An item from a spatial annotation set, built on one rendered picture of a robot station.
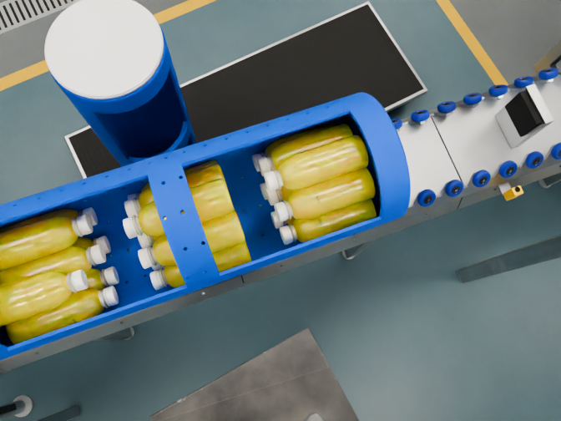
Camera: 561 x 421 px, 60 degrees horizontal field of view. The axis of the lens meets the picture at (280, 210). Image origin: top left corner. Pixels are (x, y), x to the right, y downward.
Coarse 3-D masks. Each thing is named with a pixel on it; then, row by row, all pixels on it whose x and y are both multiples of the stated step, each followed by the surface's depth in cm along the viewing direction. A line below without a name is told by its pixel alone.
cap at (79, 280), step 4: (72, 272) 93; (76, 272) 93; (80, 272) 93; (72, 276) 92; (76, 276) 92; (80, 276) 92; (84, 276) 95; (72, 280) 92; (76, 280) 92; (80, 280) 92; (84, 280) 94; (76, 284) 92; (80, 284) 92; (84, 284) 93; (76, 288) 92; (80, 288) 93; (84, 288) 93
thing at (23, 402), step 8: (16, 400) 189; (24, 400) 189; (32, 400) 190; (0, 408) 110; (8, 408) 114; (16, 408) 117; (24, 408) 186; (32, 408) 189; (0, 416) 168; (8, 416) 176
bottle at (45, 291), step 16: (48, 272) 93; (0, 288) 91; (16, 288) 90; (32, 288) 90; (48, 288) 90; (64, 288) 91; (0, 304) 89; (16, 304) 89; (32, 304) 89; (48, 304) 90; (0, 320) 89; (16, 320) 91
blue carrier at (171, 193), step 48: (240, 144) 92; (384, 144) 91; (48, 192) 91; (96, 192) 88; (240, 192) 115; (384, 192) 93; (192, 240) 87; (336, 240) 100; (144, 288) 106; (192, 288) 94; (0, 336) 98; (48, 336) 89
